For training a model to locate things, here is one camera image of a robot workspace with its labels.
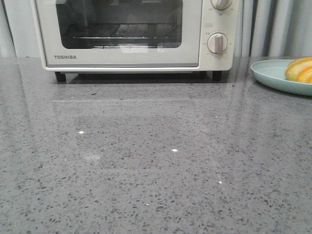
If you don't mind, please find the oven glass door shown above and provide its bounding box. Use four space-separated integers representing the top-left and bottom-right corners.
34 0 203 68

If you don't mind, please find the golden croissant bread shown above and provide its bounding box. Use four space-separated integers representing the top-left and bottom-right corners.
285 57 312 84

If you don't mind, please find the lower cream oven knob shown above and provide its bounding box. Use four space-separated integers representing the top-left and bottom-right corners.
207 33 228 55

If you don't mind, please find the cream oven knob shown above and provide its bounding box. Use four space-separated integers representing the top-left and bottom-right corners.
211 0 232 10
207 33 228 55

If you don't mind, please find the cream Toshiba toaster oven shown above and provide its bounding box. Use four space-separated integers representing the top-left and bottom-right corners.
31 0 240 82

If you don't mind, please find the upper cream oven knob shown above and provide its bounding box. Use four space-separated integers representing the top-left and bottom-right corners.
211 0 232 10

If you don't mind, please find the light green plate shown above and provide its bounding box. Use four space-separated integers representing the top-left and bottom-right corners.
251 59 312 97

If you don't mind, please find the metal wire oven rack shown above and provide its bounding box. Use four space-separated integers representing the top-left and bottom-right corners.
65 23 182 39

